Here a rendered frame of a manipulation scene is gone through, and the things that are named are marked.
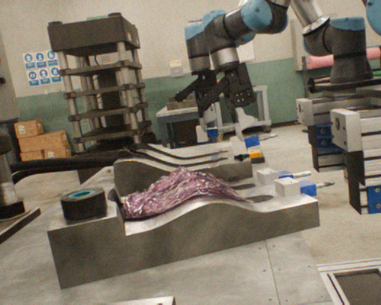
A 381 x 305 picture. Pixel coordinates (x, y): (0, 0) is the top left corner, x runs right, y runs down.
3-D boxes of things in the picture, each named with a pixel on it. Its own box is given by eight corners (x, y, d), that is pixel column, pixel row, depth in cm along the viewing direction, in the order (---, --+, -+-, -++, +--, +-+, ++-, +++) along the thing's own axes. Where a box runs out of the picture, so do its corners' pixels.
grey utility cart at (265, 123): (264, 130, 754) (259, 81, 736) (273, 133, 704) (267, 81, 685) (209, 139, 741) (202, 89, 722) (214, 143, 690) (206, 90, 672)
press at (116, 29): (161, 154, 656) (140, 27, 616) (150, 176, 505) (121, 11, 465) (106, 162, 657) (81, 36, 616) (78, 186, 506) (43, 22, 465)
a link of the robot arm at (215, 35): (217, 5, 102) (193, 18, 108) (227, 46, 103) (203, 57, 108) (233, 8, 108) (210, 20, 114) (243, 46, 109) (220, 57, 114)
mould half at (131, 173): (249, 170, 131) (244, 131, 129) (254, 192, 106) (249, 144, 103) (106, 188, 135) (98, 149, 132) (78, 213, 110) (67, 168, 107)
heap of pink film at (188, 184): (227, 184, 96) (224, 153, 94) (254, 204, 79) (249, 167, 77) (122, 206, 90) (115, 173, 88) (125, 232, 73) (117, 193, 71)
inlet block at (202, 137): (234, 136, 142) (233, 120, 141) (234, 138, 137) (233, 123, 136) (198, 140, 143) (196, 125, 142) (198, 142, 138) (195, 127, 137)
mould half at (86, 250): (269, 194, 103) (264, 153, 100) (320, 226, 78) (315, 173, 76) (73, 237, 92) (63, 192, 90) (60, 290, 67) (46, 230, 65)
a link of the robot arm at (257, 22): (274, -3, 104) (241, 14, 111) (253, -7, 95) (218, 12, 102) (282, 25, 105) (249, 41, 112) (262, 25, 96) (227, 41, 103)
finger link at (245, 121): (259, 134, 104) (250, 102, 106) (238, 140, 104) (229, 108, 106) (259, 136, 107) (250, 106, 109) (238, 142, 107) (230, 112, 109)
